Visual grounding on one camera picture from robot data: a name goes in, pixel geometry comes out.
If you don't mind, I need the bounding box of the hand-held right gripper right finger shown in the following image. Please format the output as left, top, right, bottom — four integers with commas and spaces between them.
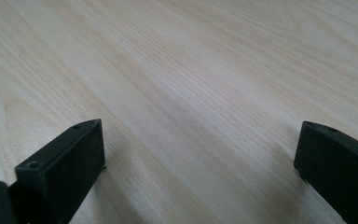
293, 120, 358, 224

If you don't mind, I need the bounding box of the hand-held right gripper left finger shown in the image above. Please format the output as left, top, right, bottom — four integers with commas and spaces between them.
8, 119, 107, 224

